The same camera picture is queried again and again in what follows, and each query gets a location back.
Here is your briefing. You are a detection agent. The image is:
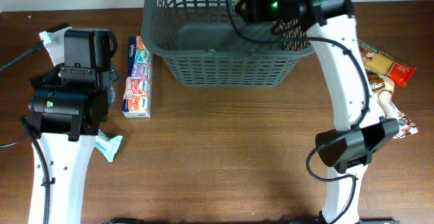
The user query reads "teal tissue packet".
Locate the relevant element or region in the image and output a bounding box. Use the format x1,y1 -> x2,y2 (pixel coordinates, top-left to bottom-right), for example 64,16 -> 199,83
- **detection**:
95,130 -> 123,163

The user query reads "grey plastic shopping basket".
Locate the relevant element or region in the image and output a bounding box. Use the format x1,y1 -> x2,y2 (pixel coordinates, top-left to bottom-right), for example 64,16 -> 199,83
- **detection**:
141,0 -> 314,88

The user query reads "crumpled beige snack bag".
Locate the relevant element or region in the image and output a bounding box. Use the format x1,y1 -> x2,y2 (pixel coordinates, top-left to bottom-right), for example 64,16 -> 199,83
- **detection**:
368,73 -> 418,139

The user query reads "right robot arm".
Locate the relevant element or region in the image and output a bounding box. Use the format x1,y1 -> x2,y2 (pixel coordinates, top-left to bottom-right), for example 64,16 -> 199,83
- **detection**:
226,0 -> 399,223

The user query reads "Kleenex tissue multipack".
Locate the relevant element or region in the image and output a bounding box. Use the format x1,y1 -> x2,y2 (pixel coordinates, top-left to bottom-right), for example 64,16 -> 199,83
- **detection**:
122,36 -> 153,118

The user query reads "spaghetti pasta package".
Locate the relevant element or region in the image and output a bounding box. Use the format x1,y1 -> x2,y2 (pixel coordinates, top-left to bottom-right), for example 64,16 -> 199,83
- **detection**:
358,39 -> 417,87

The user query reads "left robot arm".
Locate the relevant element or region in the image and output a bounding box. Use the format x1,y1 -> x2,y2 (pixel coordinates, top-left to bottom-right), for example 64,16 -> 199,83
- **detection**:
22,26 -> 119,223

